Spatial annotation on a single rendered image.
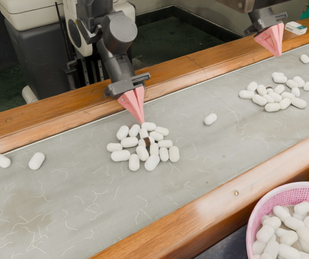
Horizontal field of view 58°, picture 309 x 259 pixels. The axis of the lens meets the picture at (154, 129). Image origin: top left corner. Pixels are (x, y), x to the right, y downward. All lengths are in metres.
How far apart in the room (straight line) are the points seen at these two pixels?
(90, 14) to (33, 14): 0.68
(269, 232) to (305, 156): 0.18
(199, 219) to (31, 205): 0.29
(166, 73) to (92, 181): 0.37
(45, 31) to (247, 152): 1.00
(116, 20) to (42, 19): 0.75
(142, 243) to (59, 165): 0.24
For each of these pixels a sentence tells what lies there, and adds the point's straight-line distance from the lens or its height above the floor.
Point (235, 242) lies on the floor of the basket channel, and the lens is 0.57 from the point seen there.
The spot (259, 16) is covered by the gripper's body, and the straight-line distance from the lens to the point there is 0.82.
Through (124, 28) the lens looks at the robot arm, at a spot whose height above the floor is 0.94.
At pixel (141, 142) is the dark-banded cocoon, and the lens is 0.58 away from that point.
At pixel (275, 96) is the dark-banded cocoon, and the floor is 0.76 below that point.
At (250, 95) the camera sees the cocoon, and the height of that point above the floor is 0.75.
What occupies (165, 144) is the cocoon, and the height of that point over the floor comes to 0.75.
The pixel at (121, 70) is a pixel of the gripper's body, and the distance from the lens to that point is 0.62.
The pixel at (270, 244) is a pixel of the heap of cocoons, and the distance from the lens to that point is 0.51.
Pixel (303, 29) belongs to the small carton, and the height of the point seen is 0.78.
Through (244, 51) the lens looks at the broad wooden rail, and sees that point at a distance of 0.93.
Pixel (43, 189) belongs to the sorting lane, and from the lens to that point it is 0.57.
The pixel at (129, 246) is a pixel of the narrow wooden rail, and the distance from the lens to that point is 0.45.
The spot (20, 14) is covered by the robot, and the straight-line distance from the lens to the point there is 1.28.
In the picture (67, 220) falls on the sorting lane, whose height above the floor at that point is 0.74.
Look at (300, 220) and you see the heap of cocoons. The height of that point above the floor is 0.73.
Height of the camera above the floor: 1.17
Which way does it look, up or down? 43 degrees down
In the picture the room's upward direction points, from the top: straight up
